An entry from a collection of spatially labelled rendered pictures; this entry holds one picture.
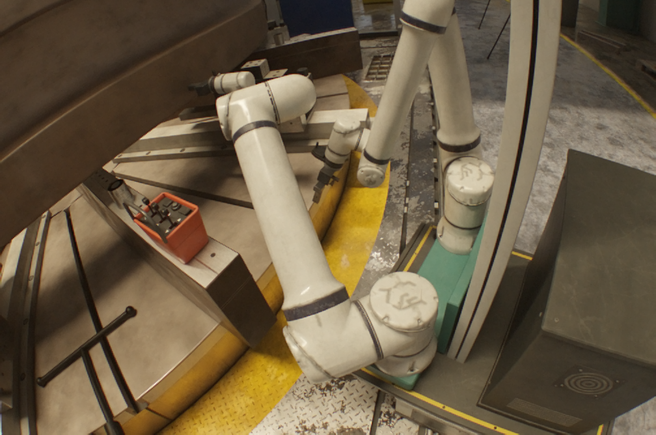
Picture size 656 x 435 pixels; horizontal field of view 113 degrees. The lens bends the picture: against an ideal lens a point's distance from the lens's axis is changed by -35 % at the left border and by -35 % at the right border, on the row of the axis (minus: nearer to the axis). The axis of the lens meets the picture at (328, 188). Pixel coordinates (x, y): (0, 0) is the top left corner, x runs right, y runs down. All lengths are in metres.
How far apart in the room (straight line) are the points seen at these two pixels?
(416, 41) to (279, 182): 0.47
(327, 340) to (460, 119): 0.75
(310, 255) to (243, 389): 0.91
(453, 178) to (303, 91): 0.50
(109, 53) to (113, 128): 0.35
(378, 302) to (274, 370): 0.85
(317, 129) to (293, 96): 1.07
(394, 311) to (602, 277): 0.42
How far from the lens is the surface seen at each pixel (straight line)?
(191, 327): 1.33
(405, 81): 0.87
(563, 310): 0.60
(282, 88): 0.84
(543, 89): 0.44
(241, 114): 0.82
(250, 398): 1.47
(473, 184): 1.00
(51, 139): 1.34
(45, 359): 1.83
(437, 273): 1.10
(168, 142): 2.46
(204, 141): 2.26
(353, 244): 1.75
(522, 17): 0.41
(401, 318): 0.69
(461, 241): 1.12
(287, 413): 1.40
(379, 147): 0.97
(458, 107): 1.05
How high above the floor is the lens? 1.32
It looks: 39 degrees down
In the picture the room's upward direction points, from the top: 12 degrees counter-clockwise
